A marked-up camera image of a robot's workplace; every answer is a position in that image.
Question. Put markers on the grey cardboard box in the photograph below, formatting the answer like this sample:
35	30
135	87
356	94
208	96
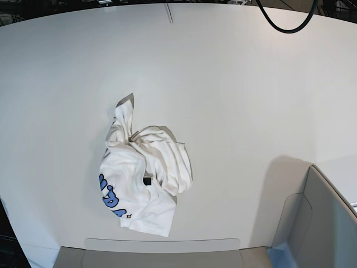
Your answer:
317	228

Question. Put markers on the white printed t-shirt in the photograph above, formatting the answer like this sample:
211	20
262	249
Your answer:
142	172

